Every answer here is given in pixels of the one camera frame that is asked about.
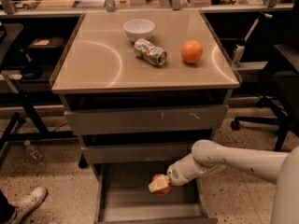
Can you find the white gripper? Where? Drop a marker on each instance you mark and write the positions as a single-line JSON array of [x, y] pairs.
[[177, 175]]

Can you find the red apple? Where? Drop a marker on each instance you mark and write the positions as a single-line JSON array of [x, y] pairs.
[[163, 190]]

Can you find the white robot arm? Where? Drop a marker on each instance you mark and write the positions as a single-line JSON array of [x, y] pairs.
[[208, 158]]

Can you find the middle grey drawer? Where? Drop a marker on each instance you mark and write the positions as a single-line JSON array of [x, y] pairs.
[[136, 152]]

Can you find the bottom open grey drawer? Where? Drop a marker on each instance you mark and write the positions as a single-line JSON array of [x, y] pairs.
[[124, 197]]

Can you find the top grey drawer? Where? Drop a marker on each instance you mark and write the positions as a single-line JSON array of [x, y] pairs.
[[146, 120]]

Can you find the grey drawer cabinet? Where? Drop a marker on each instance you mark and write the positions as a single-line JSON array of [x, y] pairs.
[[99, 70]]

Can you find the plastic water bottle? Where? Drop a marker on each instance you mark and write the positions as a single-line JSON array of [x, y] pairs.
[[33, 151]]

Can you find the orange fruit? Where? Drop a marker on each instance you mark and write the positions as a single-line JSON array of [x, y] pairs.
[[191, 51]]

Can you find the crushed soda can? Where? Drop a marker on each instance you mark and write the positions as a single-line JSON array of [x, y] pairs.
[[150, 53]]

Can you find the white sneaker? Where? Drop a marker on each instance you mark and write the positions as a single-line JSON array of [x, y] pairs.
[[27, 204]]

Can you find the black office chair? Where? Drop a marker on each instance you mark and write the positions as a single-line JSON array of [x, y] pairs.
[[279, 82]]

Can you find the white handheld tool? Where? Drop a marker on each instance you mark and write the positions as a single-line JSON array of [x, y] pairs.
[[240, 45]]

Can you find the white bowl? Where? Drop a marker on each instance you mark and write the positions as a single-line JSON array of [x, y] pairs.
[[139, 28]]

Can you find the black joystick device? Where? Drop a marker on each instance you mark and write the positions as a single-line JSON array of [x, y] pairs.
[[31, 70]]

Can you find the black box with label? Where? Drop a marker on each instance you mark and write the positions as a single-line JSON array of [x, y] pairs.
[[47, 46]]

